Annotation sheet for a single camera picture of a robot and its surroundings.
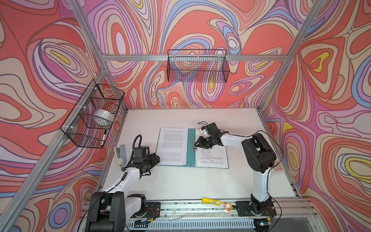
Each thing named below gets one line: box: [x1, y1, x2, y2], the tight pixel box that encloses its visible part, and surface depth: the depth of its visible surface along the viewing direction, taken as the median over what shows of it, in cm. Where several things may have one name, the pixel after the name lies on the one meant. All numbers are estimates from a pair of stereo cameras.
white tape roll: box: [93, 108, 115, 123], surface depth 75 cm
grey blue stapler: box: [113, 144, 127, 167], surface depth 92 cm
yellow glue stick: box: [201, 197, 221, 206], surface depth 76 cm
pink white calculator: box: [271, 159, 285, 173], surface depth 88 cm
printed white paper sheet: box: [156, 127, 189, 166], surface depth 100 cm
